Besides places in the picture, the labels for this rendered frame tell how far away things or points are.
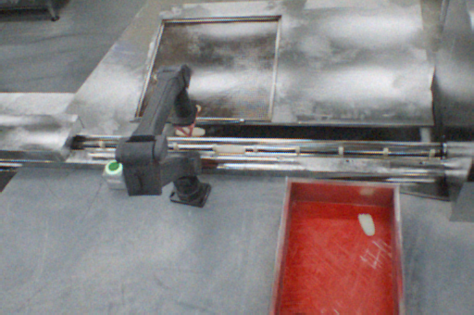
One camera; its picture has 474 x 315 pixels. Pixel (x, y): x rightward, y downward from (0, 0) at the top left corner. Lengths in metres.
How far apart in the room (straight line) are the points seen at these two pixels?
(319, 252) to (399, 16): 0.98
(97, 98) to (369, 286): 1.27
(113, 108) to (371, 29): 1.04
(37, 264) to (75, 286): 0.16
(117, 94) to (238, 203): 0.76
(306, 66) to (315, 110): 0.20
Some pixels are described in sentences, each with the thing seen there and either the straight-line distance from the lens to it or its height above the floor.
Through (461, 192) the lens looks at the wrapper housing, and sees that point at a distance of 1.38.
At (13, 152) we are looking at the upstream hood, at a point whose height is 0.91.
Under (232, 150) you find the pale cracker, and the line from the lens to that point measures 1.58.
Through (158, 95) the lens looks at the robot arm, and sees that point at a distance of 1.25.
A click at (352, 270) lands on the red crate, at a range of 1.37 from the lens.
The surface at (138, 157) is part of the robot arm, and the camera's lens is 1.07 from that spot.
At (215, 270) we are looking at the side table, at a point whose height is 0.82.
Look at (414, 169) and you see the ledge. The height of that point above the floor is 0.86.
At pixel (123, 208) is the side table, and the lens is 1.59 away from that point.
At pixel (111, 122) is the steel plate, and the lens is 1.88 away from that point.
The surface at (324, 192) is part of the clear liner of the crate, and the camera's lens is 1.43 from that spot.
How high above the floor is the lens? 2.05
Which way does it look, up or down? 47 degrees down
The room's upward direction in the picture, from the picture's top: 12 degrees counter-clockwise
